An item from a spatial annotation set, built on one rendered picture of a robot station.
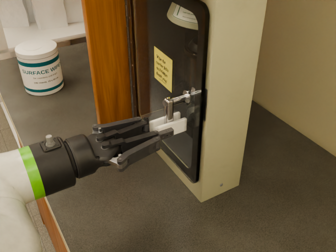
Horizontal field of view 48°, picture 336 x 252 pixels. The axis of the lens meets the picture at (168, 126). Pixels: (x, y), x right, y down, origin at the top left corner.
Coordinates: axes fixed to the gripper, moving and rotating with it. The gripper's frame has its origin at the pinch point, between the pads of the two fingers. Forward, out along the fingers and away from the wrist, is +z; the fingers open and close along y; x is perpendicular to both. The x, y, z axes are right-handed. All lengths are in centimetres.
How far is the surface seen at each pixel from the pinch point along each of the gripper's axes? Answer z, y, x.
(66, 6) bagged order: 18, 125, 14
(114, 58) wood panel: 2.5, 31.7, -1.0
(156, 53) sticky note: 4.4, 12.4, -9.6
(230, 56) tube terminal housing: 9.7, -5.2, -15.0
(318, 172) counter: 36.7, -11.9, 20.4
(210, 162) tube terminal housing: 7.4, -5.3, 8.9
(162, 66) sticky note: 4.4, 9.9, -7.8
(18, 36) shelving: -7, 121, 23
